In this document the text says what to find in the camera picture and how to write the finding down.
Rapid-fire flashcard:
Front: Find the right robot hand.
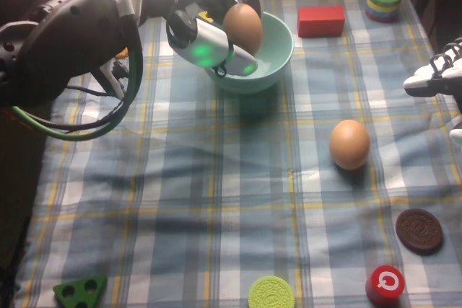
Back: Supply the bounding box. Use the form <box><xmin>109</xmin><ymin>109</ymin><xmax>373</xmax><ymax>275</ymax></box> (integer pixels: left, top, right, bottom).
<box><xmin>402</xmin><ymin>37</ymin><xmax>462</xmax><ymax>143</ymax></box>

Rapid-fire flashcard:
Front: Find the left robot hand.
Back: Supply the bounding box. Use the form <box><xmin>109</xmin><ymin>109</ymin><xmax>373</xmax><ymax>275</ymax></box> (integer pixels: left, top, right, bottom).
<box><xmin>139</xmin><ymin>0</ymin><xmax>263</xmax><ymax>79</ymax></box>

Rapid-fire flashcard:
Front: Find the brown egg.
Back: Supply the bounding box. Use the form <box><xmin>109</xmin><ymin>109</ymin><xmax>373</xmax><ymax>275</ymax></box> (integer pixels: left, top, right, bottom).
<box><xmin>328</xmin><ymin>119</ymin><xmax>371</xmax><ymax>171</ymax></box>
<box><xmin>222</xmin><ymin>4</ymin><xmax>263</xmax><ymax>57</ymax></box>

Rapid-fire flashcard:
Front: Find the teal plastic bowl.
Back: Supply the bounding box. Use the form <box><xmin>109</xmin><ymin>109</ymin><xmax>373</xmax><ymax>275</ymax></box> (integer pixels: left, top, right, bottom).
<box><xmin>205</xmin><ymin>12</ymin><xmax>295</xmax><ymax>95</ymax></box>

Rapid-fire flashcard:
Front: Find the red rectangular block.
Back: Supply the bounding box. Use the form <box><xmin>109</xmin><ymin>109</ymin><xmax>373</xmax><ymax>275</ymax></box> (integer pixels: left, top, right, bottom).
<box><xmin>297</xmin><ymin>5</ymin><xmax>347</xmax><ymax>38</ymax></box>

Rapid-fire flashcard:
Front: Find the brown sandwich cookie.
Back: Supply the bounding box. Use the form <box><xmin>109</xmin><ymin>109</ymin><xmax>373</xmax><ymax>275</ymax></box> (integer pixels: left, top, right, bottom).
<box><xmin>395</xmin><ymin>208</ymin><xmax>445</xmax><ymax>255</ymax></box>

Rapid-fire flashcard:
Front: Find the blue plaid cloth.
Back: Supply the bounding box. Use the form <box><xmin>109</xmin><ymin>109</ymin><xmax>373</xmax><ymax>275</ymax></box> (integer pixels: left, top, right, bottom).
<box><xmin>14</xmin><ymin>0</ymin><xmax>462</xmax><ymax>308</ymax></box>

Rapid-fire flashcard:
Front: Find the red cylinder with white mark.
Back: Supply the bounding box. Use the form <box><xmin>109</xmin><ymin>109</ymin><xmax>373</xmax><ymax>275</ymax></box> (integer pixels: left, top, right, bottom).
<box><xmin>365</xmin><ymin>264</ymin><xmax>406</xmax><ymax>306</ymax></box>

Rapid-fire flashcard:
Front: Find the green sandwich cookie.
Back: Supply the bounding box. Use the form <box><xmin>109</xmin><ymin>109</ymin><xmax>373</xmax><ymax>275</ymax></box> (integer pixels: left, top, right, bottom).
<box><xmin>248</xmin><ymin>275</ymin><xmax>296</xmax><ymax>308</ymax></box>

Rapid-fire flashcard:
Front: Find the green triangle block with holes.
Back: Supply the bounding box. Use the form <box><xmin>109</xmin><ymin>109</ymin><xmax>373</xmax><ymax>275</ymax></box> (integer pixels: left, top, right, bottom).
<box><xmin>52</xmin><ymin>273</ymin><xmax>108</xmax><ymax>308</ymax></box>

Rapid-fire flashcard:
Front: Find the red wooden ring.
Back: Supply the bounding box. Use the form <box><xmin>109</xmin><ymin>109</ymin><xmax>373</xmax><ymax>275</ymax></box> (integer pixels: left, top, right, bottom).
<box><xmin>366</xmin><ymin>11</ymin><xmax>400</xmax><ymax>24</ymax></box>

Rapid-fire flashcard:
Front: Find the blue wooden ring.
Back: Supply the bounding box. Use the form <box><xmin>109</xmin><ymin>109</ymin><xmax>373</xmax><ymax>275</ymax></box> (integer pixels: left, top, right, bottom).
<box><xmin>365</xmin><ymin>6</ymin><xmax>401</xmax><ymax>19</ymax></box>

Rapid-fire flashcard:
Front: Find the yellow wooden ring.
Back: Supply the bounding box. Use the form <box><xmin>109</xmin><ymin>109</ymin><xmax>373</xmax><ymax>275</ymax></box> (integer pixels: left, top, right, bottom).
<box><xmin>366</xmin><ymin>0</ymin><xmax>401</xmax><ymax>14</ymax></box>

